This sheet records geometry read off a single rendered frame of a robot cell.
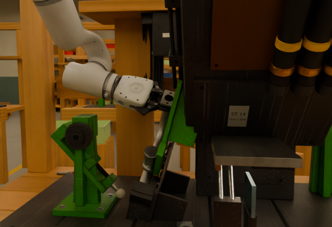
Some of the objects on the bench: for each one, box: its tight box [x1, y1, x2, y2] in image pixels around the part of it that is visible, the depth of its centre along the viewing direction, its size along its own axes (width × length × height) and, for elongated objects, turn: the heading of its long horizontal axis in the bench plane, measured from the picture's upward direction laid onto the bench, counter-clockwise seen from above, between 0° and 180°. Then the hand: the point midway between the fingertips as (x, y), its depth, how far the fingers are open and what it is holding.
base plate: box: [0, 173, 332, 227], centre depth 86 cm, size 42×110×2 cm
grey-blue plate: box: [244, 172, 257, 227], centre depth 69 cm, size 10×2×14 cm
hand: (166, 102), depth 86 cm, fingers closed on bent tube, 3 cm apart
